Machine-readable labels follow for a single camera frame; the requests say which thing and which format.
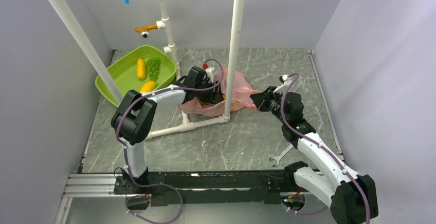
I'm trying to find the silver wrench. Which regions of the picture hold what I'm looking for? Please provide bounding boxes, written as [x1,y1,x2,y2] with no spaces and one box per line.
[269,144,294,167]

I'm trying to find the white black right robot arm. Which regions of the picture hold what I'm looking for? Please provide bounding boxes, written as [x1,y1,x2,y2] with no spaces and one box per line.
[250,86,379,223]

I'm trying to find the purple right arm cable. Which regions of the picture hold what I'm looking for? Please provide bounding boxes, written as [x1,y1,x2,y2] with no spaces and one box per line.
[279,72,371,224]

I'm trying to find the green fake grapes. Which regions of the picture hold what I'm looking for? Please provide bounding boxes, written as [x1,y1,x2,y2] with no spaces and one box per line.
[146,58,161,82]

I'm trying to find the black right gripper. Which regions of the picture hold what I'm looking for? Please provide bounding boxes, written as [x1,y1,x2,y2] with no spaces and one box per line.
[250,86,289,124]

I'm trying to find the orange plastic faucet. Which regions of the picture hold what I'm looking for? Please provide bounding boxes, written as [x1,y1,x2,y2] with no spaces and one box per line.
[134,23,159,39]

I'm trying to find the yellow fake corn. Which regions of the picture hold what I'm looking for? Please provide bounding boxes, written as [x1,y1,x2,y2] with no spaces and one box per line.
[136,59,147,80]

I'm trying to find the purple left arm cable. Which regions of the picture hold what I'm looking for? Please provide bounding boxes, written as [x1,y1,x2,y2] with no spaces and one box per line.
[115,58,225,224]

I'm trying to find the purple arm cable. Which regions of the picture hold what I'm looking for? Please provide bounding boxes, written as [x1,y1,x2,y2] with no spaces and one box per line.
[115,58,225,224]
[279,72,371,224]

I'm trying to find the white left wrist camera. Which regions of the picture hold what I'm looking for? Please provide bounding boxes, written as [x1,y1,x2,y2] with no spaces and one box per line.
[203,63,217,84]

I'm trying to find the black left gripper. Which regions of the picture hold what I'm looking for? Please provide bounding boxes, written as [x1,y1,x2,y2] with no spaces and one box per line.
[195,80,225,104]

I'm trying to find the pink plastic bag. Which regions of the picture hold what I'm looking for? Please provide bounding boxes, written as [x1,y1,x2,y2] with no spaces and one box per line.
[178,70,259,117]

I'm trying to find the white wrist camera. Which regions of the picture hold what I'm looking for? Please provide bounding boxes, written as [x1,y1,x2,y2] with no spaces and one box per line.
[273,74,293,94]
[203,63,217,84]

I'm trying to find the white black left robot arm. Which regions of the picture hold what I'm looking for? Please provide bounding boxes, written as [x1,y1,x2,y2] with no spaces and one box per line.
[111,66,222,193]

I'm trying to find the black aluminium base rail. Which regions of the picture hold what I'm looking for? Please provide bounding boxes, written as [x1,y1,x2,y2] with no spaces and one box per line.
[63,167,364,206]

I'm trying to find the white PVC pipe frame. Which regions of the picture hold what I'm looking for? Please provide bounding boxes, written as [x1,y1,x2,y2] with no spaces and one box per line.
[48,0,245,138]

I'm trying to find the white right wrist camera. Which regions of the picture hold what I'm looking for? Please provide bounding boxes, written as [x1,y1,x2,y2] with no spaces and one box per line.
[273,74,293,94]

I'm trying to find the green plastic basin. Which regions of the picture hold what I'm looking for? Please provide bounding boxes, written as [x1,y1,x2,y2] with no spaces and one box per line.
[107,45,177,95]

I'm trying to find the orange fake fruit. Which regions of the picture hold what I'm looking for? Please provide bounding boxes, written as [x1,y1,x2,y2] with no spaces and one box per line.
[139,81,157,93]

